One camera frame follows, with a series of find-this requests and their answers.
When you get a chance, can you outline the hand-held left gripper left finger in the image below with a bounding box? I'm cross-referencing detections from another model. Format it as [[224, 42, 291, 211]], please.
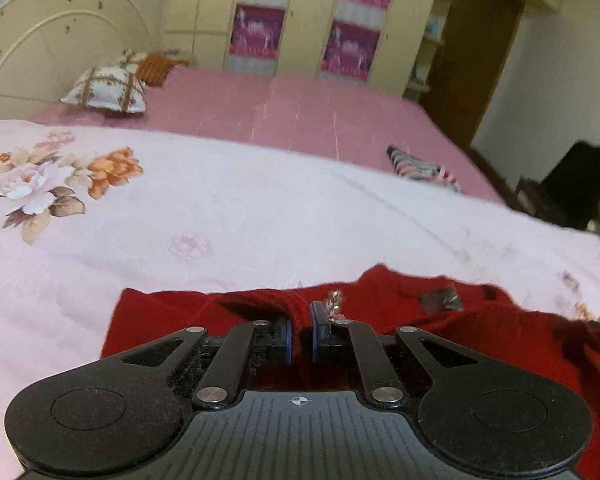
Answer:
[[100, 316, 294, 409]]

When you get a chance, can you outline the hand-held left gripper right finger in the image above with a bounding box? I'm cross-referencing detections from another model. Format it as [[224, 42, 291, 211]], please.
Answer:
[[311, 301, 481, 406]]

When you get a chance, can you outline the red beaded sweater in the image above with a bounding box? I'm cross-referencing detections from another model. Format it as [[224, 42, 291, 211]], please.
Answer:
[[101, 264, 600, 480]]

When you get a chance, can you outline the white floral bed sheet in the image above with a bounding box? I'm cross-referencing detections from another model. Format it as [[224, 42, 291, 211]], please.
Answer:
[[0, 120, 600, 480]]

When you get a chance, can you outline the striped cloth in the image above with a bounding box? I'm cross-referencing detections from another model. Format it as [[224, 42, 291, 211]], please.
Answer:
[[386, 145, 462, 193]]

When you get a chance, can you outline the pink bed sheet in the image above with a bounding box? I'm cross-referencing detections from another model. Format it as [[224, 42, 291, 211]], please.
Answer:
[[30, 66, 506, 204]]

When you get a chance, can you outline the orange pillow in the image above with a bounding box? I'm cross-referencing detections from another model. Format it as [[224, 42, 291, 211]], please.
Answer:
[[136, 53, 190, 86]]

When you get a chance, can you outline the brown wooden door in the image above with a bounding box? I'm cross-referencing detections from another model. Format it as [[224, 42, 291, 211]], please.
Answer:
[[420, 0, 526, 148]]

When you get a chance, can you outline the floral checked pillow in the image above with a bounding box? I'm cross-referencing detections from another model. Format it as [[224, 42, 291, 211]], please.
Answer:
[[115, 49, 153, 68], [60, 66, 147, 113]]

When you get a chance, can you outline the cream wardrobe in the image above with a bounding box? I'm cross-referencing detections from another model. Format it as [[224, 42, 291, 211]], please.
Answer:
[[162, 0, 571, 102]]

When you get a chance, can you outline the cream corner shelf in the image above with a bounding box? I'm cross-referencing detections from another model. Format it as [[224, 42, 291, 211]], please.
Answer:
[[402, 0, 461, 101]]

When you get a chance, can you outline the cream arched headboard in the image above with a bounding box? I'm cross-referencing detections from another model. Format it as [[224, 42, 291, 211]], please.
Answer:
[[0, 0, 153, 121]]

